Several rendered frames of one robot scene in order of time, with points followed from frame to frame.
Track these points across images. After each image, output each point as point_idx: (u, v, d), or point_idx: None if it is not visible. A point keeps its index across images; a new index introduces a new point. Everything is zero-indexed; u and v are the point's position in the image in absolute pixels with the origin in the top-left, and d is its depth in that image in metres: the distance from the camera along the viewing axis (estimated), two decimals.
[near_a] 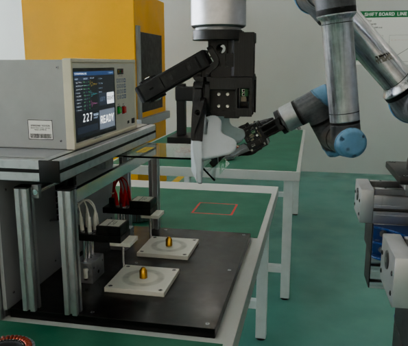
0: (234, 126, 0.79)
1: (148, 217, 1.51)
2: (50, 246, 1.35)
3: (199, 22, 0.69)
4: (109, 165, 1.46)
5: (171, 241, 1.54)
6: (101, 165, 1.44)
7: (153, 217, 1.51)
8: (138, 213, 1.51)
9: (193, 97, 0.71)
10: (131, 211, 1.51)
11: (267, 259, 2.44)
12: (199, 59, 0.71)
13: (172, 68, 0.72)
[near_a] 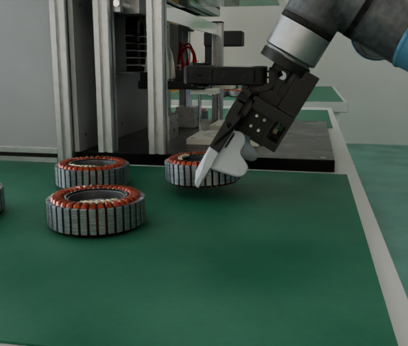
0: (252, 146, 0.79)
1: (221, 87, 1.33)
2: (118, 104, 1.18)
3: (276, 43, 0.67)
4: (143, 12, 1.01)
5: None
6: (132, 9, 0.99)
7: (226, 87, 1.33)
8: None
9: (233, 106, 0.70)
10: None
11: None
12: (257, 75, 0.70)
13: (228, 68, 0.70)
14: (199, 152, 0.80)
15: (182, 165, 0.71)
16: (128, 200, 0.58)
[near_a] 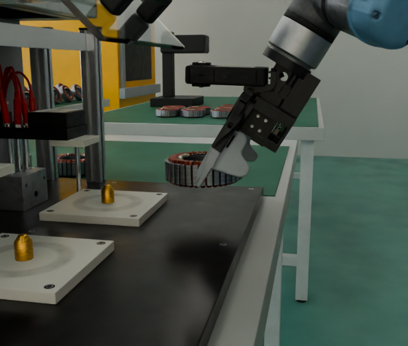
0: (251, 146, 0.79)
1: (64, 143, 0.77)
2: None
3: (279, 44, 0.67)
4: None
5: (112, 193, 0.80)
6: None
7: (73, 144, 0.76)
8: (44, 135, 0.76)
9: (234, 106, 0.70)
10: (31, 132, 0.77)
11: (282, 245, 1.69)
12: (259, 75, 0.70)
13: (230, 68, 0.70)
14: (199, 152, 0.80)
15: (182, 165, 0.71)
16: None
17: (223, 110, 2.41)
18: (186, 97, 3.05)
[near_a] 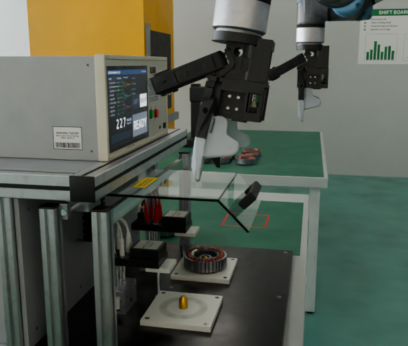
0: (241, 132, 0.79)
1: (183, 234, 1.34)
2: (75, 271, 1.18)
3: (221, 22, 0.70)
4: (94, 206, 1.02)
5: None
6: (81, 207, 0.99)
7: (188, 235, 1.33)
8: (172, 230, 1.34)
9: (204, 95, 0.71)
10: (164, 228, 1.34)
11: None
12: (215, 59, 0.72)
13: (188, 64, 0.72)
14: (204, 248, 1.41)
15: (193, 261, 1.32)
16: None
17: (245, 157, 2.98)
18: None
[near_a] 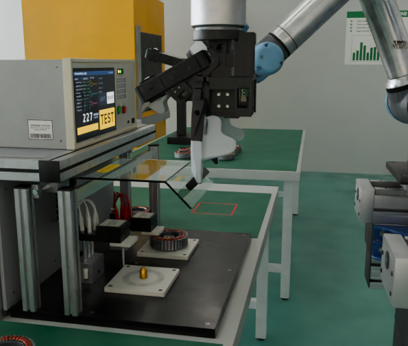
0: (234, 126, 0.79)
1: (149, 233, 1.52)
2: (50, 247, 1.35)
3: (199, 22, 0.69)
4: None
5: None
6: (51, 189, 1.17)
7: (153, 234, 1.52)
8: (138, 229, 1.52)
9: (193, 97, 0.71)
10: (132, 227, 1.52)
11: (267, 259, 2.44)
12: (199, 59, 0.71)
13: (172, 68, 0.72)
14: (169, 229, 1.58)
15: (156, 239, 1.50)
16: None
17: None
18: None
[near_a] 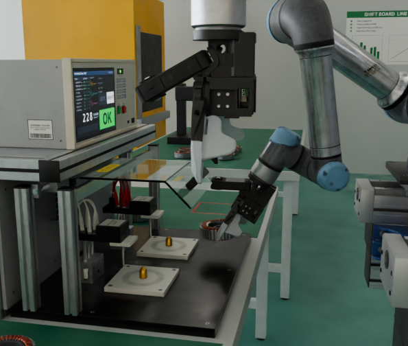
0: (234, 126, 0.79)
1: (148, 217, 1.51)
2: (50, 246, 1.35)
3: (199, 22, 0.69)
4: None
5: (171, 241, 1.54)
6: (51, 188, 1.17)
7: (153, 217, 1.51)
8: (138, 213, 1.51)
9: (193, 97, 0.71)
10: (131, 211, 1.51)
11: (267, 259, 2.44)
12: (199, 59, 0.71)
13: (172, 68, 0.72)
14: (216, 220, 1.54)
15: (209, 230, 1.46)
16: None
17: None
18: None
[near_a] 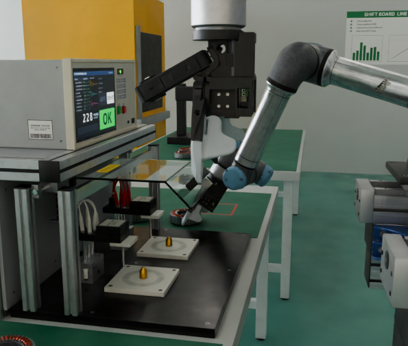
0: (234, 126, 0.79)
1: (148, 217, 1.51)
2: (50, 247, 1.35)
3: (199, 22, 0.69)
4: None
5: (171, 241, 1.54)
6: (51, 189, 1.17)
7: (153, 217, 1.51)
8: (138, 213, 1.51)
9: (193, 97, 0.71)
10: (131, 211, 1.51)
11: (267, 259, 2.44)
12: (199, 59, 0.71)
13: (172, 68, 0.72)
14: (184, 209, 1.92)
15: (176, 216, 1.84)
16: None
17: None
18: None
